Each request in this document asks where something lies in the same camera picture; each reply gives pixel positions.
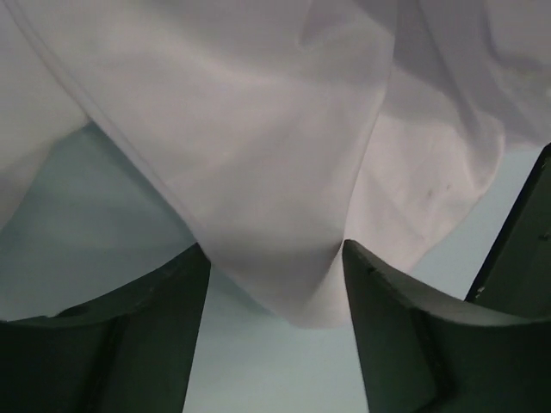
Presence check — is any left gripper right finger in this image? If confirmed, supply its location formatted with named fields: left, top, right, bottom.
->
left=342, top=240, right=550, bottom=412

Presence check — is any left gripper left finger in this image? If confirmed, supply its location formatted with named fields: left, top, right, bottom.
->
left=1, top=245, right=210, bottom=412

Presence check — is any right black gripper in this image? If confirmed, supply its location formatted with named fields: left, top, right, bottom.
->
left=466, top=145, right=551, bottom=317

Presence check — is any white long sleeve shirt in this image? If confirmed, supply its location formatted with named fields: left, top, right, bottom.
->
left=1, top=1, right=550, bottom=327

